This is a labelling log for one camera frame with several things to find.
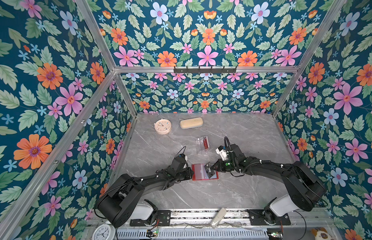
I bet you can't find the plush toy animal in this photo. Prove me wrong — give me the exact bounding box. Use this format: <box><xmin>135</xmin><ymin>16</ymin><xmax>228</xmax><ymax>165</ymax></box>
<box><xmin>311</xmin><ymin>228</ymin><xmax>334</xmax><ymax>240</ymax></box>

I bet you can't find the white remote control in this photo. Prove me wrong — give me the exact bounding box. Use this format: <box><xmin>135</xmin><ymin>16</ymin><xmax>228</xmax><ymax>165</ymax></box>
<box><xmin>210</xmin><ymin>208</ymin><xmax>227</xmax><ymax>228</ymax></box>

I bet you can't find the black hook rail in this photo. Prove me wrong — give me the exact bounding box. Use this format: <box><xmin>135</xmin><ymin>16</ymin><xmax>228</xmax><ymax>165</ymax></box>
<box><xmin>173</xmin><ymin>66</ymin><xmax>237</xmax><ymax>74</ymax></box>

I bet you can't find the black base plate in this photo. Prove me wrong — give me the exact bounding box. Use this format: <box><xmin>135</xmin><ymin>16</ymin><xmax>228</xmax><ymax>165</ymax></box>
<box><xmin>129</xmin><ymin>210</ymin><xmax>171</xmax><ymax>227</ymax></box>
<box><xmin>246</xmin><ymin>209</ymin><xmax>291</xmax><ymax>226</ymax></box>

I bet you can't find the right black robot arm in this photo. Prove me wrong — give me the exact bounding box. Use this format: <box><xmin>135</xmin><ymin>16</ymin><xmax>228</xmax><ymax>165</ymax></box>
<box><xmin>205</xmin><ymin>137</ymin><xmax>327</xmax><ymax>224</ymax></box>

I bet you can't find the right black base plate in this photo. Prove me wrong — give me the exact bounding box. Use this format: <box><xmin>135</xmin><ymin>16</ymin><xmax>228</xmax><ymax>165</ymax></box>
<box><xmin>246</xmin><ymin>209</ymin><xmax>291</xmax><ymax>226</ymax></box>

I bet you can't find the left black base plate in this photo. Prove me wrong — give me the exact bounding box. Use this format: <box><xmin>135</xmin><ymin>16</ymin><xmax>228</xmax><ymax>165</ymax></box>
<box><xmin>129</xmin><ymin>210</ymin><xmax>171</xmax><ymax>227</ymax></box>

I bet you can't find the white alarm clock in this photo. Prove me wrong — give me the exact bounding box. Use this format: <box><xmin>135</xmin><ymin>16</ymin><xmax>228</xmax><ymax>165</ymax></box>
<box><xmin>92</xmin><ymin>224</ymin><xmax>117</xmax><ymax>240</ymax></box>

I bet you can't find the white perforated cable duct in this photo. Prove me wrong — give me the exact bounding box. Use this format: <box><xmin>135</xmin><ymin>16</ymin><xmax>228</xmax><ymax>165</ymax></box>
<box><xmin>117</xmin><ymin>228</ymin><xmax>269</xmax><ymax>240</ymax></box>

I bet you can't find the pink round clock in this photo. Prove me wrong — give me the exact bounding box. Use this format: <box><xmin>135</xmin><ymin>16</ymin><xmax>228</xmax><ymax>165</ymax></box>
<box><xmin>154</xmin><ymin>119</ymin><xmax>172</xmax><ymax>135</ymax></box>

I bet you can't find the dark grey credit card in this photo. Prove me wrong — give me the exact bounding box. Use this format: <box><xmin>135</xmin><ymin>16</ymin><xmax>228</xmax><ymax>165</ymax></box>
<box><xmin>204</xmin><ymin>163</ymin><xmax>216</xmax><ymax>179</ymax></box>

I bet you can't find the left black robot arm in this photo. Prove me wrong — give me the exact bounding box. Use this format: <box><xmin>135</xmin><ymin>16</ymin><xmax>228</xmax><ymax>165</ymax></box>
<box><xmin>95</xmin><ymin>154</ymin><xmax>194</xmax><ymax>228</ymax></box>

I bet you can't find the red card holder wallet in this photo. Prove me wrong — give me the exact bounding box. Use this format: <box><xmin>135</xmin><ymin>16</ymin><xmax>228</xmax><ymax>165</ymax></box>
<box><xmin>192</xmin><ymin>164</ymin><xmax>219</xmax><ymax>181</ymax></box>

